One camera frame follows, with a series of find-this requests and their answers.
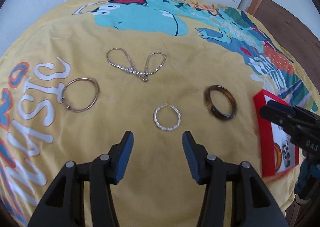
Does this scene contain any beaded brown white bracelet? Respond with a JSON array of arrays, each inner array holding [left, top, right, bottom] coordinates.
[[281, 137, 293, 169]]

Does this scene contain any amber orange bangle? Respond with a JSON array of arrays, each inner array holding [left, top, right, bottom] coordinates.
[[274, 142, 282, 172]]

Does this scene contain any dark brown bangle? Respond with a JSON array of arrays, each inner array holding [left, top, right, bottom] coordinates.
[[203, 85, 238, 121]]

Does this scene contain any twisted silver hoop earring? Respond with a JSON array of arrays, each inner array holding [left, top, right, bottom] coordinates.
[[153, 103, 181, 132]]

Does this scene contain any red white jewelry box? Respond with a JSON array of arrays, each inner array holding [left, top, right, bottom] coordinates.
[[253, 89, 299, 177]]

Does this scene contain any brown wooden headboard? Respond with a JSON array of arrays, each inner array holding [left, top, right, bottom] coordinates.
[[247, 0, 320, 89]]

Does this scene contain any thin rose gold bangle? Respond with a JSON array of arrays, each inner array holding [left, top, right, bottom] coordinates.
[[61, 77, 100, 113]]

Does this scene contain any yellow dinosaur print duvet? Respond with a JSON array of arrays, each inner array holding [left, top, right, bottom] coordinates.
[[1, 0, 319, 226]]

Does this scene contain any rhinestone chain necklace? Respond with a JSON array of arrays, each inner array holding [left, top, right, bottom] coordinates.
[[106, 47, 168, 82]]

